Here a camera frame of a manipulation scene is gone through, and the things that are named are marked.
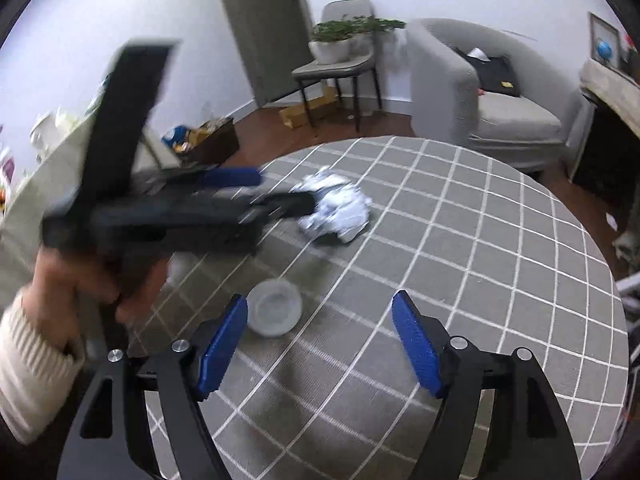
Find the grey armchair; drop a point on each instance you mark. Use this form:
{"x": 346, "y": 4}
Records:
{"x": 510, "y": 115}

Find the potted plant in white pot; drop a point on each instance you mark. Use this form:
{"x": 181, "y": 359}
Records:
{"x": 330, "y": 50}

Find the flat cardboard box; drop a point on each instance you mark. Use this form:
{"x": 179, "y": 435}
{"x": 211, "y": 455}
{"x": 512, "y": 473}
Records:
{"x": 300, "y": 112}

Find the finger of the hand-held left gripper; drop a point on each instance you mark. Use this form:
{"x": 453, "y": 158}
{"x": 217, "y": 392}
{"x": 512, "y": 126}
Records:
{"x": 230, "y": 177}
{"x": 285, "y": 205}

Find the white plastic bowl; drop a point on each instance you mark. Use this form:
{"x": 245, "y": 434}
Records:
{"x": 275, "y": 310}

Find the black handbag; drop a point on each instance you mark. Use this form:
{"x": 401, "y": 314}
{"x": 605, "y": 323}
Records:
{"x": 492, "y": 77}

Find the picture frame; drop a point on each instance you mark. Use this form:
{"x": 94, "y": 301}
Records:
{"x": 602, "y": 27}

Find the open box of snacks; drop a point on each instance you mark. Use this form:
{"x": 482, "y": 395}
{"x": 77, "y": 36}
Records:
{"x": 215, "y": 145}

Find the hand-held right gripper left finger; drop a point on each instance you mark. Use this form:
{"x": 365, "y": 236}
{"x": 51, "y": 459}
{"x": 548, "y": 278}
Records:
{"x": 220, "y": 345}

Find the grey door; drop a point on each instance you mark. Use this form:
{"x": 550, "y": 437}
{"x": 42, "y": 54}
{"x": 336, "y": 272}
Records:
{"x": 270, "y": 35}

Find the white paper ball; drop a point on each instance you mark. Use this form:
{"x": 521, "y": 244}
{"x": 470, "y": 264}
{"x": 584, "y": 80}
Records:
{"x": 335, "y": 210}

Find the white paper sheet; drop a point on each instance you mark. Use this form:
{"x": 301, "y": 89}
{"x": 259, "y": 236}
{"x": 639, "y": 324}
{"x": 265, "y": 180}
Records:
{"x": 478, "y": 53}

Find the grey dining chair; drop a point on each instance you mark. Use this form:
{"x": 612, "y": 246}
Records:
{"x": 330, "y": 67}

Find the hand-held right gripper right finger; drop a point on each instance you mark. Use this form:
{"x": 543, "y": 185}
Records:
{"x": 420, "y": 345}

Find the person's left forearm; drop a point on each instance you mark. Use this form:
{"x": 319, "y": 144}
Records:
{"x": 30, "y": 370}

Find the person's left hand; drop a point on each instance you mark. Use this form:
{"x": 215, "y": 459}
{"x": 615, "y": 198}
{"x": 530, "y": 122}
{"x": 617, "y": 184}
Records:
{"x": 65, "y": 285}

